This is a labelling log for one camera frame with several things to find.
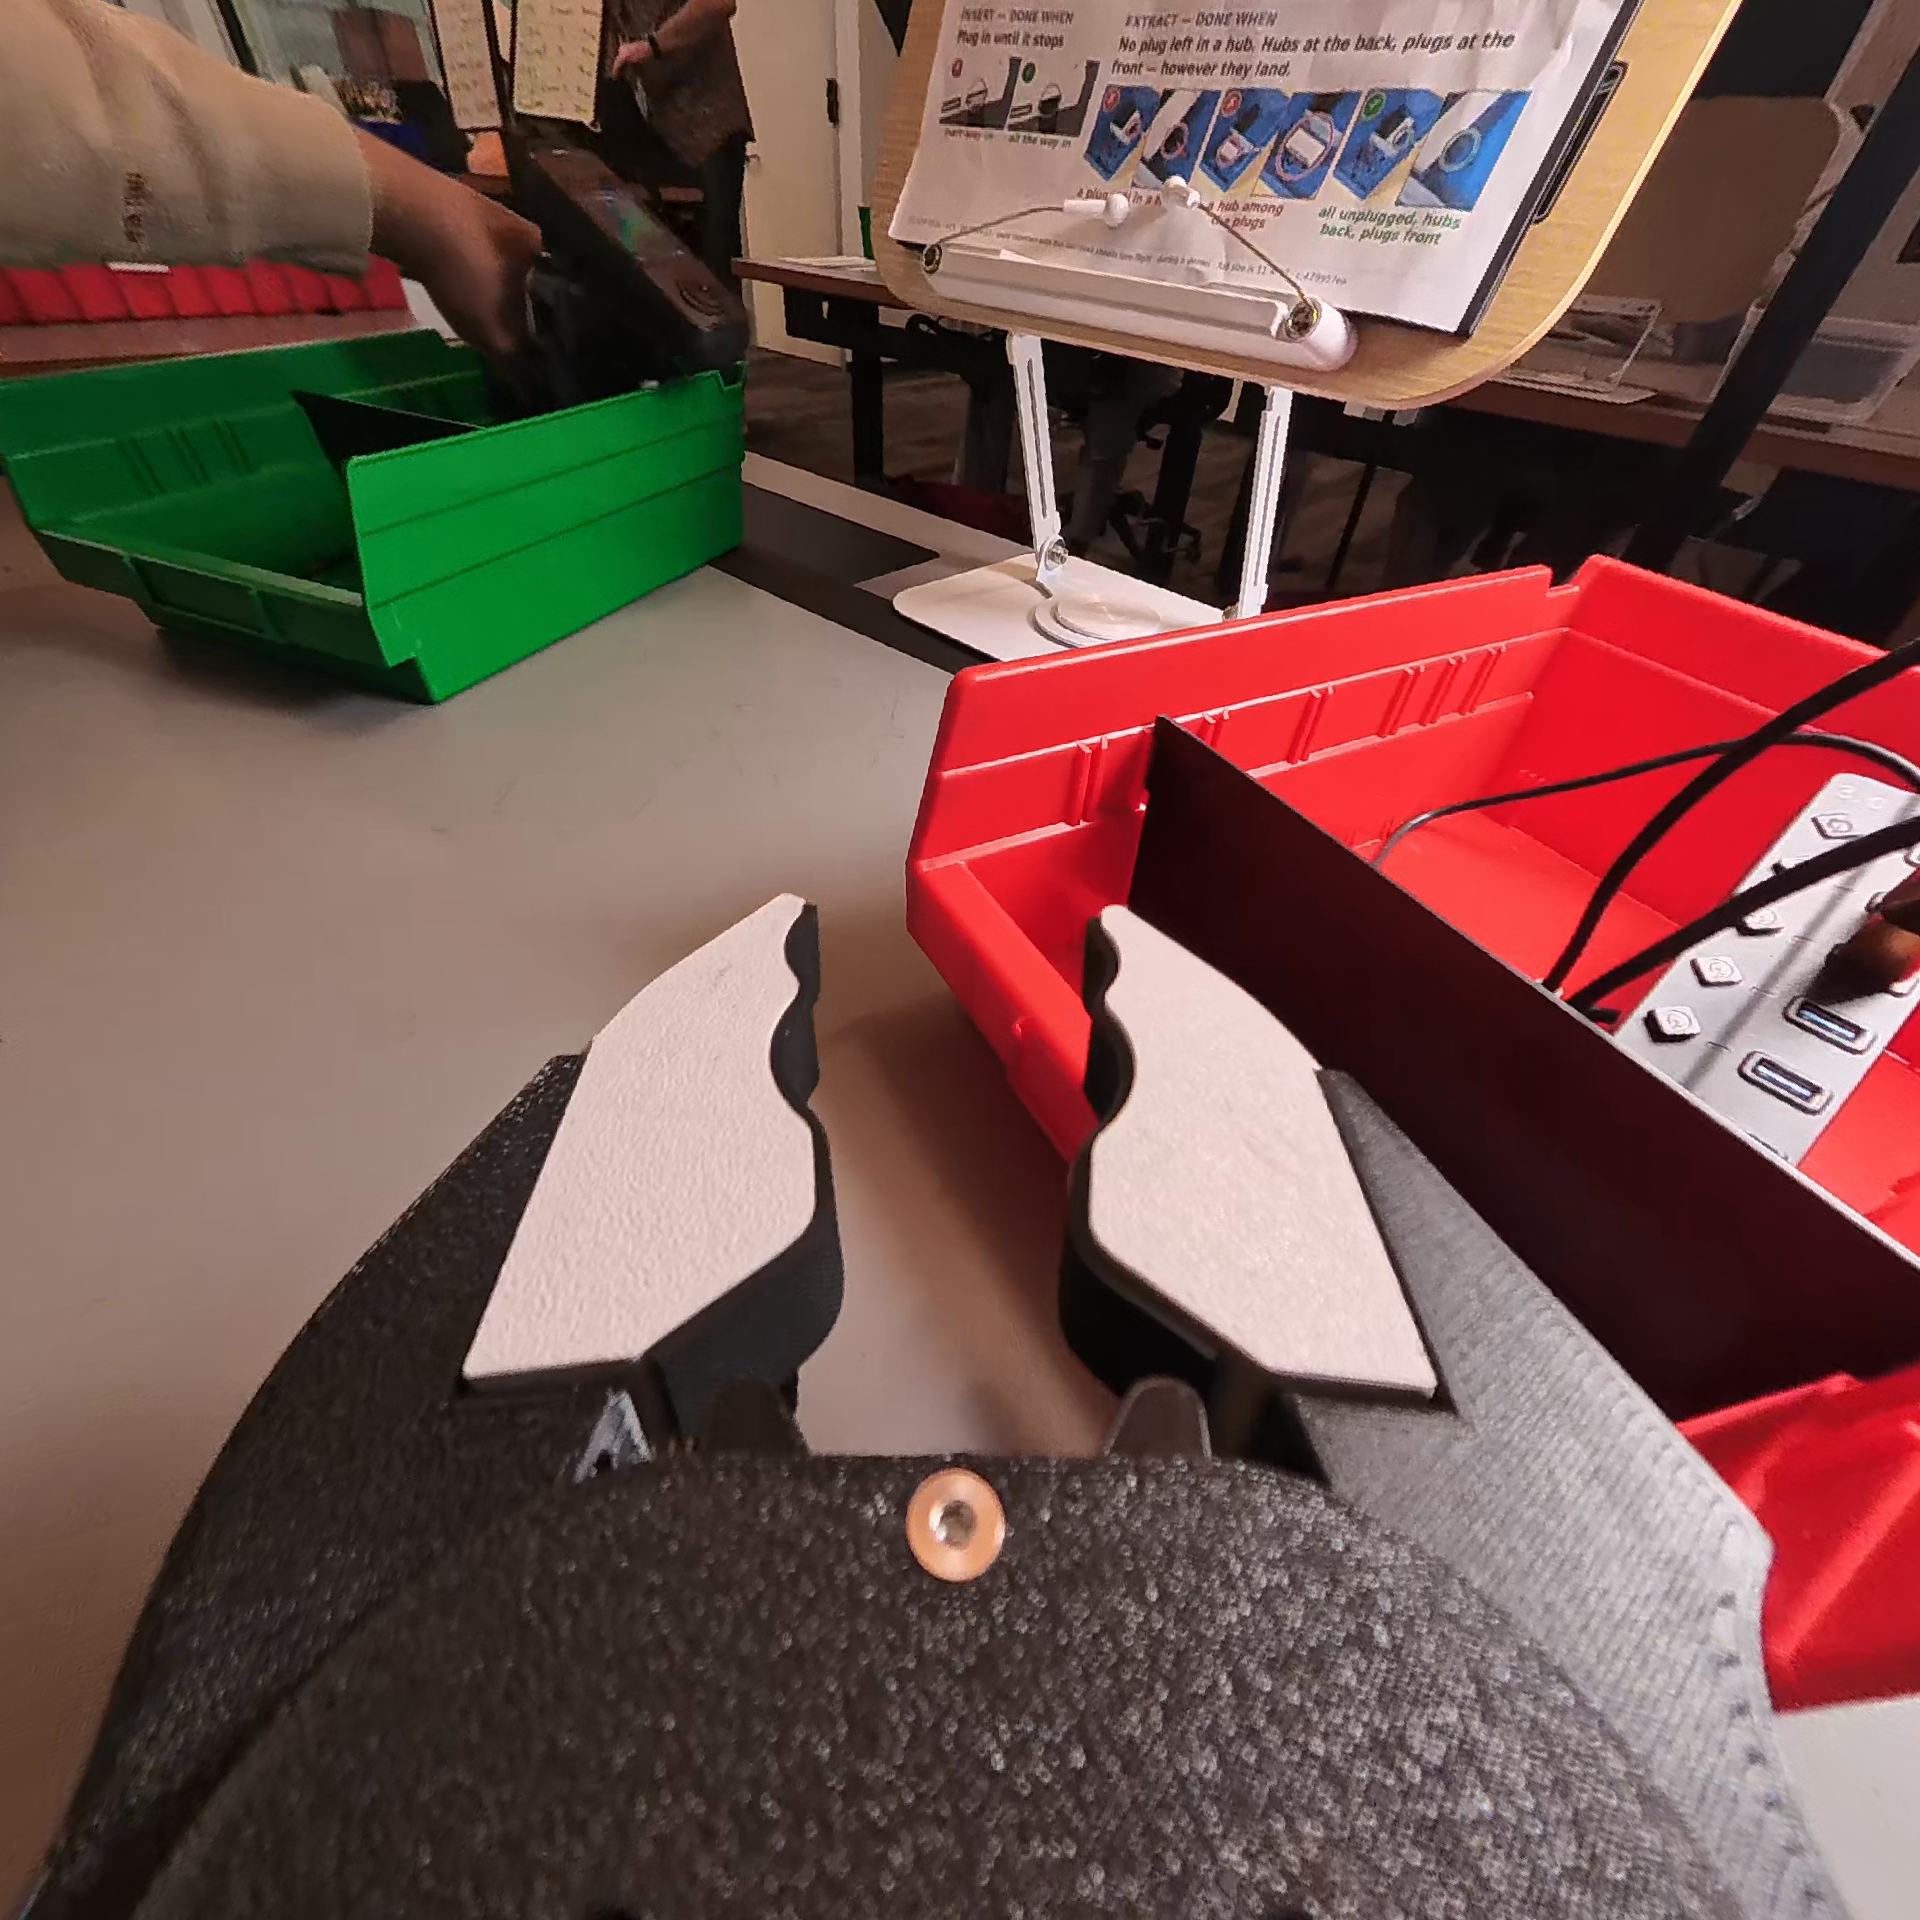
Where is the person's left hand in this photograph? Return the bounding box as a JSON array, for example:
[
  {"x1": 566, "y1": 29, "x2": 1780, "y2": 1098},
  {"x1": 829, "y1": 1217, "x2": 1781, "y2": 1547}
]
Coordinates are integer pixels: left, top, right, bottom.
[{"x1": 366, "y1": 137, "x2": 545, "y2": 363}]

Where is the person's left forearm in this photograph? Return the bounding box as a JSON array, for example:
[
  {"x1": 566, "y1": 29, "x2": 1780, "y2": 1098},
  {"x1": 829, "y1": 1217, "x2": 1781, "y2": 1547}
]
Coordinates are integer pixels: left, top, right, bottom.
[{"x1": 0, "y1": 0, "x2": 376, "y2": 278}]

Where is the paper sheet board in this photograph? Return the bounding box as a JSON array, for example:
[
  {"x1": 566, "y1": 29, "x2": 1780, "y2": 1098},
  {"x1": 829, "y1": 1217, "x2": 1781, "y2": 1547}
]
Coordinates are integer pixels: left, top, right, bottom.
[
  {"x1": 433, "y1": 0, "x2": 506, "y2": 128},
  {"x1": 511, "y1": 0, "x2": 618, "y2": 124}
]

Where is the thin black cable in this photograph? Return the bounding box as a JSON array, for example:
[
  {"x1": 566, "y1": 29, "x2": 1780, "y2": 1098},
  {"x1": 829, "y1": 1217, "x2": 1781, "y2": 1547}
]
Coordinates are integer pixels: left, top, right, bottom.
[{"x1": 1372, "y1": 646, "x2": 1920, "y2": 1022}]

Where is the brown USB plug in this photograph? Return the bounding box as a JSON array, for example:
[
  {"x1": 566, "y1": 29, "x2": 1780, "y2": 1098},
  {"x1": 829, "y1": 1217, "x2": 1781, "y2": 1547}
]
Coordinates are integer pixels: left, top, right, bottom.
[{"x1": 1822, "y1": 885, "x2": 1920, "y2": 990}]

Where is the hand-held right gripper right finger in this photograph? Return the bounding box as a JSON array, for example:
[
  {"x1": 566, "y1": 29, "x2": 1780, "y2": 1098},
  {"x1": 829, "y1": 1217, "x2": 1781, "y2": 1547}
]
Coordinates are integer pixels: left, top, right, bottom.
[{"x1": 1057, "y1": 905, "x2": 1442, "y2": 1405}]

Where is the silver USB hub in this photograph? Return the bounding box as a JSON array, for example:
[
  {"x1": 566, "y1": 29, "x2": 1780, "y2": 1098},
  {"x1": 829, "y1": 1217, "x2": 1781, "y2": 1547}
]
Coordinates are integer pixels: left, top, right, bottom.
[{"x1": 1614, "y1": 771, "x2": 1920, "y2": 1165}]

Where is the long wooden table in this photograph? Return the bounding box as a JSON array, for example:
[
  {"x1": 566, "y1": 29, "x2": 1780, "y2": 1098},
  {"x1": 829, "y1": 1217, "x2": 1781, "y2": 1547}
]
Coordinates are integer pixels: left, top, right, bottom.
[{"x1": 0, "y1": 307, "x2": 451, "y2": 377}]

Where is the instruction sheet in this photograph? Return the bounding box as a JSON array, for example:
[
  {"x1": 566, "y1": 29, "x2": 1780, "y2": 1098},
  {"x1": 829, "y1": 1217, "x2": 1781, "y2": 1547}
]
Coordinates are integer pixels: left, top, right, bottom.
[{"x1": 890, "y1": 0, "x2": 1649, "y2": 335}]

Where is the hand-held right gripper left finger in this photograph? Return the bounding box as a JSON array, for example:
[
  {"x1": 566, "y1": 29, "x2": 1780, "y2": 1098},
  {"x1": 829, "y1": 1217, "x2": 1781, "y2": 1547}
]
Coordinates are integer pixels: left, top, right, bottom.
[{"x1": 462, "y1": 895, "x2": 844, "y2": 1389}]

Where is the red plastic bin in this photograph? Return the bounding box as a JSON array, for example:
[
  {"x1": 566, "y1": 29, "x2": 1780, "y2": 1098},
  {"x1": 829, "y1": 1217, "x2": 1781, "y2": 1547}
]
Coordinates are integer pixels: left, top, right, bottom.
[{"x1": 905, "y1": 555, "x2": 1920, "y2": 1714}]

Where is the red crate on far table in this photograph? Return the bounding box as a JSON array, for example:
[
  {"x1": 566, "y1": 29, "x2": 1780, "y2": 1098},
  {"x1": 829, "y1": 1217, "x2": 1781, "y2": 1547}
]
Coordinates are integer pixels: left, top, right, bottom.
[{"x1": 0, "y1": 254, "x2": 411, "y2": 327}]

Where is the green plastic bin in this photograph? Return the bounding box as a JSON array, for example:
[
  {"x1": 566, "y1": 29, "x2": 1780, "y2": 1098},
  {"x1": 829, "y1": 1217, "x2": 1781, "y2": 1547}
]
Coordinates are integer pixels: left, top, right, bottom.
[{"x1": 0, "y1": 331, "x2": 749, "y2": 707}]

